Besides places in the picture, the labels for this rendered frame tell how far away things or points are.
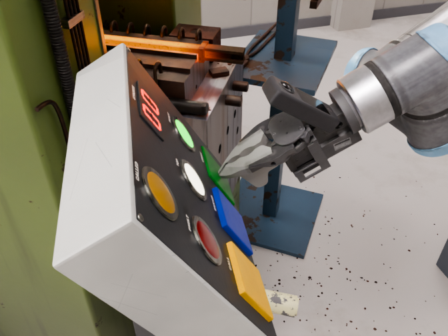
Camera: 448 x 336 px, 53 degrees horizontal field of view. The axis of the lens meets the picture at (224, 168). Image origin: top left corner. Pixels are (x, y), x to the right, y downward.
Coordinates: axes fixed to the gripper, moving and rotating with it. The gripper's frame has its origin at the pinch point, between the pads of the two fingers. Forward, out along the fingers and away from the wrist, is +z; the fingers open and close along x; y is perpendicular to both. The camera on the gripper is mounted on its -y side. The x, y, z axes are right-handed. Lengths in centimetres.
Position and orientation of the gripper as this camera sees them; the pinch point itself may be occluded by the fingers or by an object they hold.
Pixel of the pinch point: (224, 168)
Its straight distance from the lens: 68.0
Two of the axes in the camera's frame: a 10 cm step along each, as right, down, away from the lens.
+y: 4.9, 6.2, 6.2
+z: -8.5, 4.9, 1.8
